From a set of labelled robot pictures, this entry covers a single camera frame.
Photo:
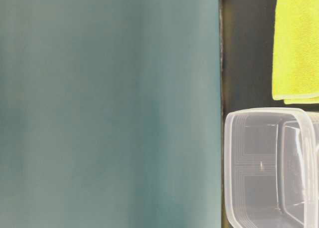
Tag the clear plastic container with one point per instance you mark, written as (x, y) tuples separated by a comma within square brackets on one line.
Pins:
[(271, 168)]

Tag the yellow folded towel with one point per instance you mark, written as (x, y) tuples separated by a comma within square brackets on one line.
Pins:
[(295, 75)]

